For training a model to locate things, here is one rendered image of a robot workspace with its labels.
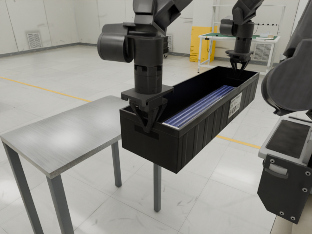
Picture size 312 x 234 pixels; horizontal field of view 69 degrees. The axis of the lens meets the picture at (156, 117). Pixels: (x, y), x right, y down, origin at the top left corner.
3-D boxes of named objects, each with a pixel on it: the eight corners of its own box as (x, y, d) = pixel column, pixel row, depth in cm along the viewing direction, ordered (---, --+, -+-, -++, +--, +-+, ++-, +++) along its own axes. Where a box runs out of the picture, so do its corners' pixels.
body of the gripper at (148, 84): (120, 101, 46) (118, 64, 43) (151, 88, 53) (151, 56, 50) (144, 109, 43) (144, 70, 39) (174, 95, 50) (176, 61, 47)
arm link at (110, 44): (155, -11, 38) (170, 9, 46) (96, -11, 41) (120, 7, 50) (145, 61, 39) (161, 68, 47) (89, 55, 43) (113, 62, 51)
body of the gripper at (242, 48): (227, 57, 86) (230, 37, 83) (237, 53, 93) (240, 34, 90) (244, 60, 83) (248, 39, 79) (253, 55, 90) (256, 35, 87)
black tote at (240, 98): (176, 174, 50) (179, 130, 45) (121, 147, 60) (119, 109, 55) (254, 99, 91) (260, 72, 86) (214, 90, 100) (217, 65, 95)
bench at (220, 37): (206, 66, 570) (210, 32, 535) (271, 74, 500) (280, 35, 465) (195, 73, 513) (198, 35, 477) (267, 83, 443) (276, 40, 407)
